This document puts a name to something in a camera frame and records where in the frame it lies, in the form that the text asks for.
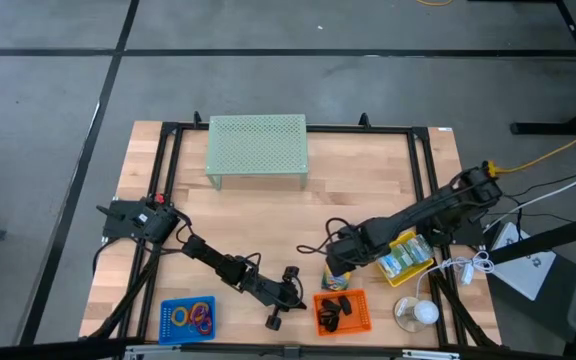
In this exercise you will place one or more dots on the green white crayon box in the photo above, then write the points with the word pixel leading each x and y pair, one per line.
pixel 419 248

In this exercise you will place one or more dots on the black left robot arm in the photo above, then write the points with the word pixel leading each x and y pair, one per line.
pixel 218 262

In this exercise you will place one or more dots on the black aluminium rig frame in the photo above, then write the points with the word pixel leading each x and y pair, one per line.
pixel 208 127

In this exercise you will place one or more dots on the blue plastic basket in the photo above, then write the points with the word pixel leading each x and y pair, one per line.
pixel 168 335

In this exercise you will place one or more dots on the green perforated metal shelf riser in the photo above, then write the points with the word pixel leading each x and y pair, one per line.
pixel 258 145

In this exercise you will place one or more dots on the black beam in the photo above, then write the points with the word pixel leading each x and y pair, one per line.
pixel 548 240

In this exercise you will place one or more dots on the yellow plastic basket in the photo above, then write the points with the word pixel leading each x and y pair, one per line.
pixel 408 276

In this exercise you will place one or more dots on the black wide elastic band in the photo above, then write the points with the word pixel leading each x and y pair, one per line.
pixel 328 322
pixel 329 305
pixel 344 305

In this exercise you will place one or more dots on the white table label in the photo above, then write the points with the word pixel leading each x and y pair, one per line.
pixel 445 129

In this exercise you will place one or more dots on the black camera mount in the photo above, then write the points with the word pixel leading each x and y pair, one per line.
pixel 291 351

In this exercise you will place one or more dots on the orange plastic basket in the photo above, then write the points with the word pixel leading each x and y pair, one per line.
pixel 360 322

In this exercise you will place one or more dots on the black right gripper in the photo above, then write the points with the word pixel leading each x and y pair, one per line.
pixel 363 242

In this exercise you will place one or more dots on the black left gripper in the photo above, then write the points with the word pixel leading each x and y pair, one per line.
pixel 275 295

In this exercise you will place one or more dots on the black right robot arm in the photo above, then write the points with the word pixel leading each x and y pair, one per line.
pixel 433 205

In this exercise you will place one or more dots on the red button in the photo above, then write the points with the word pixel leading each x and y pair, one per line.
pixel 159 199

